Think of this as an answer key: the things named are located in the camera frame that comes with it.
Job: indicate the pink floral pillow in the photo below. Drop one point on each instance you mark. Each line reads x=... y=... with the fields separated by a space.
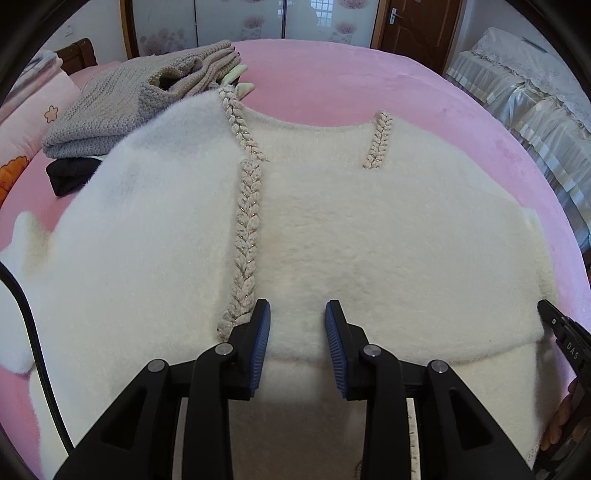
x=32 y=124

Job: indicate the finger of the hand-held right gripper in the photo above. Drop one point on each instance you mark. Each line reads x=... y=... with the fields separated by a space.
x=570 y=337

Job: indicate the person's right hand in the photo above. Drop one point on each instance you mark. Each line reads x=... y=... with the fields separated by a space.
x=561 y=413

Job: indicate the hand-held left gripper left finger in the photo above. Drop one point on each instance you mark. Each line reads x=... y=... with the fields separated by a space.
x=261 y=344

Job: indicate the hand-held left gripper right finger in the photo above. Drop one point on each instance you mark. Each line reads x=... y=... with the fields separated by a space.
x=333 y=344

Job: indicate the pink bed blanket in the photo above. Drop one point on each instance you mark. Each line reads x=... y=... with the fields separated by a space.
x=323 y=78

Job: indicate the floral sliding-door wardrobe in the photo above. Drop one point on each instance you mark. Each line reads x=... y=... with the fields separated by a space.
x=207 y=23

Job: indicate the white fuzzy sweater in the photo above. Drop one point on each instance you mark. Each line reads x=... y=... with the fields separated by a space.
x=346 y=221

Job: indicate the brown wooden door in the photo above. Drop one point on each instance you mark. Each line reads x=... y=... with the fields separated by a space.
x=425 y=32

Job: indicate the wooden headboard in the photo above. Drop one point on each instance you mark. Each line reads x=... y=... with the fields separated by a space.
x=81 y=55

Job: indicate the stack of folded quilts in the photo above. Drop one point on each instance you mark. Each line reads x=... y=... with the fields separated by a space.
x=44 y=62

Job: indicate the black folded garment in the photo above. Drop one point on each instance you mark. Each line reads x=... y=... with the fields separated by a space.
x=69 y=177

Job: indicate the pale green folded garment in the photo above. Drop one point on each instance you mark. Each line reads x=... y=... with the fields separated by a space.
x=235 y=74

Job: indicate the grey knitted sweater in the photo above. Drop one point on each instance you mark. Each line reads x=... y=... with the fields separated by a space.
x=111 y=106

